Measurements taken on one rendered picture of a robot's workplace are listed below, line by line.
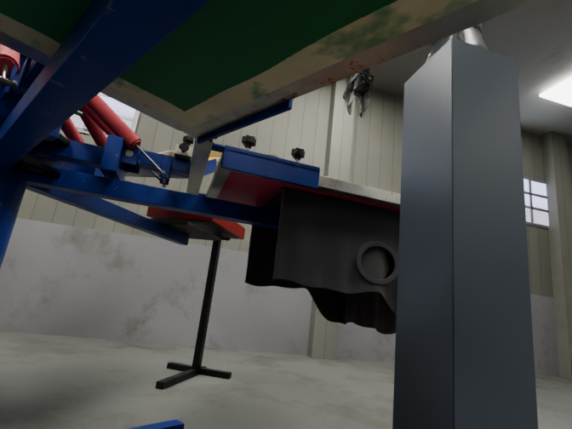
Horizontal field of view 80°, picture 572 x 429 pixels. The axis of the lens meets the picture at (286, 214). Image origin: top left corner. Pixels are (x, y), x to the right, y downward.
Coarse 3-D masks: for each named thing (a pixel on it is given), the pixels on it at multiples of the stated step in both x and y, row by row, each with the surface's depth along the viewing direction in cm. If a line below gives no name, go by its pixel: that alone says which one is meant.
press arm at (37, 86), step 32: (96, 0) 41; (128, 0) 34; (160, 0) 34; (192, 0) 33; (96, 32) 39; (128, 32) 39; (160, 32) 38; (64, 64) 46; (96, 64) 45; (128, 64) 44; (32, 96) 57; (64, 96) 54; (0, 128) 82; (32, 128) 67; (0, 160) 90
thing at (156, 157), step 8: (152, 152) 118; (144, 160) 117; (152, 160) 118; (160, 160) 119; (176, 160) 120; (184, 160) 121; (144, 168) 121; (152, 168) 120; (160, 168) 119; (176, 168) 120; (184, 168) 121; (184, 176) 125
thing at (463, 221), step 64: (448, 64) 75; (512, 64) 79; (448, 128) 71; (512, 128) 74; (448, 192) 68; (512, 192) 71; (448, 256) 65; (512, 256) 67; (448, 320) 62; (512, 320) 64; (448, 384) 59; (512, 384) 61
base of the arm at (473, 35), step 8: (464, 32) 81; (472, 32) 82; (480, 32) 84; (440, 40) 84; (448, 40) 82; (464, 40) 80; (472, 40) 80; (480, 40) 81; (432, 48) 86; (440, 48) 82
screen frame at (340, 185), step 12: (216, 168) 109; (216, 180) 113; (276, 180) 106; (324, 180) 107; (336, 180) 109; (216, 192) 126; (336, 192) 111; (348, 192) 109; (360, 192) 111; (372, 192) 112; (384, 192) 114; (384, 204) 117; (396, 204) 116
